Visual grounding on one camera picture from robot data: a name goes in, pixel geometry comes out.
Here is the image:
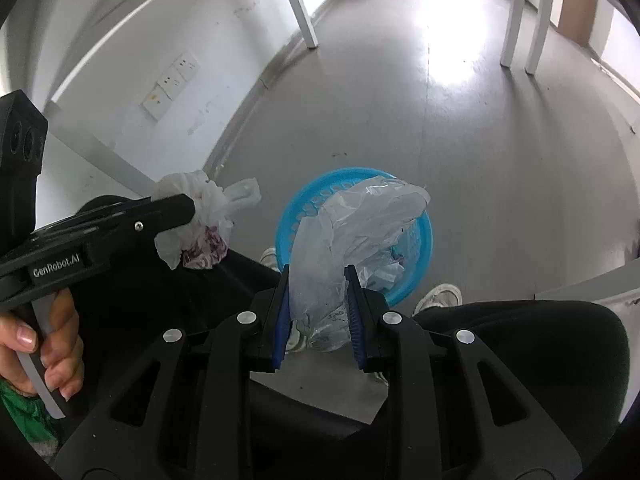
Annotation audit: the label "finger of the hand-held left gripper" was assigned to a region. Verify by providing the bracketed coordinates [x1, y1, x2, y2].
[82, 194, 197, 248]

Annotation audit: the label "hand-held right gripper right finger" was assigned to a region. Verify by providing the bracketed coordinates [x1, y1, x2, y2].
[343, 264, 585, 480]

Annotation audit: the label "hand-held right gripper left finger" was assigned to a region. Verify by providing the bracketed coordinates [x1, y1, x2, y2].
[54, 264, 293, 480]

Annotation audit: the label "white bag with purple print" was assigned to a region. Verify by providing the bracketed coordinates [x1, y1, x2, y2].
[152, 170, 262, 271]

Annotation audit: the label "translucent grey plastic bag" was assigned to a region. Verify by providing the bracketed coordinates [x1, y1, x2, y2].
[287, 178, 432, 353]

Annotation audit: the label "blue plastic basket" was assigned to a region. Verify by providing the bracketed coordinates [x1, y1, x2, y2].
[276, 167, 434, 307]

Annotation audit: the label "person's green-sleeved left forearm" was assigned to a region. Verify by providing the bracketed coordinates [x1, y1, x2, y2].
[0, 377, 58, 461]

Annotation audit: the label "person's left hand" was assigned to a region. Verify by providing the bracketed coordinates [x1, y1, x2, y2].
[0, 289, 85, 402]

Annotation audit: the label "person's white right shoe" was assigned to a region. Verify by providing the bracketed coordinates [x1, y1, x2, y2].
[414, 284, 463, 317]

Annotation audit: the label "person's black pants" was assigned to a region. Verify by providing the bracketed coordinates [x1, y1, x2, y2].
[55, 195, 632, 480]

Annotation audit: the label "white table leg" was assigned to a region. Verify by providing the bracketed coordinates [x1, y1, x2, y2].
[272, 0, 320, 50]
[500, 0, 530, 67]
[525, 0, 557, 75]

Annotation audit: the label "white wall socket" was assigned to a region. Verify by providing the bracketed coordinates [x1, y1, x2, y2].
[157, 67, 185, 98]
[141, 85, 173, 122]
[172, 51, 201, 82]

